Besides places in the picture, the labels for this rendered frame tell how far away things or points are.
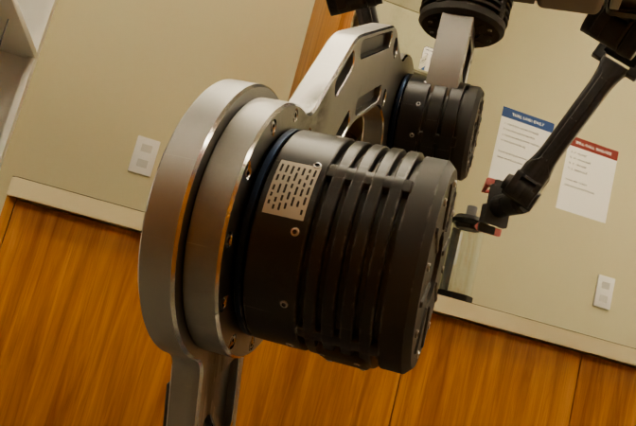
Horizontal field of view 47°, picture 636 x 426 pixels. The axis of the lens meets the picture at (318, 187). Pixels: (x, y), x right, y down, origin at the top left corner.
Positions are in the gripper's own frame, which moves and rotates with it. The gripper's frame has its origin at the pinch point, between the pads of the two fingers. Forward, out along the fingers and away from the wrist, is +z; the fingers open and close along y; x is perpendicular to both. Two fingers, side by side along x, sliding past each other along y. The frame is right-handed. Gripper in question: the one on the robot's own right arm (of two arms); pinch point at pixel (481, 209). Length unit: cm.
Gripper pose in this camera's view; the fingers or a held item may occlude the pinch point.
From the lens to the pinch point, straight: 197.0
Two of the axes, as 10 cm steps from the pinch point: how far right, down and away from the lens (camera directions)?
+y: 2.4, -9.5, 1.9
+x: -9.3, -2.8, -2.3
